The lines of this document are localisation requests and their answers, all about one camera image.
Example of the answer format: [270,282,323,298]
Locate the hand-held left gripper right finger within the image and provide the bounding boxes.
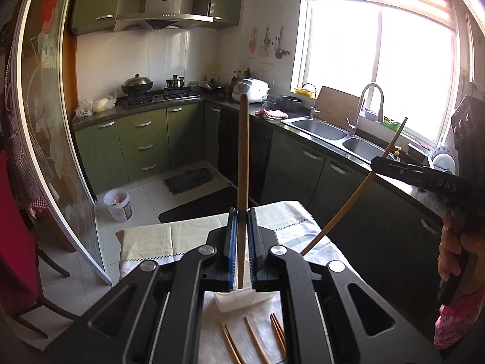
[247,207,442,364]

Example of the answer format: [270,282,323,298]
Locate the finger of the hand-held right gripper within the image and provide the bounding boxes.
[370,161,425,189]
[373,157,430,175]

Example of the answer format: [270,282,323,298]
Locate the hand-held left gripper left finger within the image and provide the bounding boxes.
[45,207,240,364]

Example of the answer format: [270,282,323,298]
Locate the white plastic utensil holder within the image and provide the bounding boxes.
[213,250,281,312]

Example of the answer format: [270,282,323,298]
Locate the thin wooden chopstick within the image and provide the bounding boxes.
[301,117,408,256]
[244,316,270,364]
[270,314,286,354]
[221,323,246,364]
[273,313,286,344]

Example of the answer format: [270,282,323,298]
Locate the thick wooden utensil stick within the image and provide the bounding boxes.
[237,94,251,289]

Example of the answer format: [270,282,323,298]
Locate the person's right forearm pink sleeve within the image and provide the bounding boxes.
[433,290,485,351]

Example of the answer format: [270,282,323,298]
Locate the person's right hand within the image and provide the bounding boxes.
[437,211,485,304]

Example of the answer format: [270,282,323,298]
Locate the white plate in rack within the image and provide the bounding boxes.
[430,146,457,175]

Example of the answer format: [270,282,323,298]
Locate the patterned tablecloth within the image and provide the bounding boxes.
[115,200,380,364]

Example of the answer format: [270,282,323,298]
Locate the steel kitchen faucet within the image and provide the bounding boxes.
[345,83,386,137]

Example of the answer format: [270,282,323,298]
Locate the dark floor cloth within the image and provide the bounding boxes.
[163,167,214,196]

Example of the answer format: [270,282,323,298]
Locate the steel double sink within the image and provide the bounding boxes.
[282,116,375,164]

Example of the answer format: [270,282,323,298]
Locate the wooden cutting board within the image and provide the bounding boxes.
[314,86,365,123]

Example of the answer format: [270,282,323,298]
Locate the kitchen window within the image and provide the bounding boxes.
[291,0,465,143]

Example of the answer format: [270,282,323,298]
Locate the white plastic bucket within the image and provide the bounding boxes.
[103,188,133,223]

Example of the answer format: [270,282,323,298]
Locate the black cooking pot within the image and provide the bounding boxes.
[278,95,304,113]

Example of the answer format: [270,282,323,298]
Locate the pink cloth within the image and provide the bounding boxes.
[255,108,289,121]

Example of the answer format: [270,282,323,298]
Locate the green lower cabinets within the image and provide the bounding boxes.
[73,100,448,285]

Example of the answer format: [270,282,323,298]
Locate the green cabinets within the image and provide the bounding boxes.
[73,100,448,285]
[69,0,246,37]

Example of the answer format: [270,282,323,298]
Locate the white rice cooker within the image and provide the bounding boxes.
[231,78,271,104]

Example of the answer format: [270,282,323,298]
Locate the black frying pan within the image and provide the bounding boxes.
[199,81,229,94]

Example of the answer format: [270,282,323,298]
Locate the black gas stove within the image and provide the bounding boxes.
[123,88,201,107]

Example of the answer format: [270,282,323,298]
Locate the hanging kitchen tools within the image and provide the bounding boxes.
[246,26,293,60]

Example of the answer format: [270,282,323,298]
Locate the dark sauce bottles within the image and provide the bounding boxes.
[230,68,253,85]

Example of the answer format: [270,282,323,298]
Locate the black wok with lid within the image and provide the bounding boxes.
[121,73,155,96]

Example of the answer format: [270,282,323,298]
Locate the white bag of food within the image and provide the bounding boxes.
[92,92,118,113]

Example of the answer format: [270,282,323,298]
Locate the red covered chair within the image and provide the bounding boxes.
[0,147,81,339]

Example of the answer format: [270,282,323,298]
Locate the sliding glass door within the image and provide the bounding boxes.
[14,0,114,286]

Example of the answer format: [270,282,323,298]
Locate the steel range hood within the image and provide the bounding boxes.
[114,0,215,33]

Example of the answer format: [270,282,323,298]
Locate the green upper cabinets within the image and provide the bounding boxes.
[69,0,246,37]

